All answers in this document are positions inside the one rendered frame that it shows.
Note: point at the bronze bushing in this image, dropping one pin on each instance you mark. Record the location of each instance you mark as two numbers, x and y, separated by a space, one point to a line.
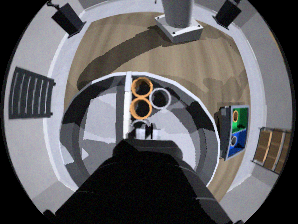
235 118
141 81
133 105

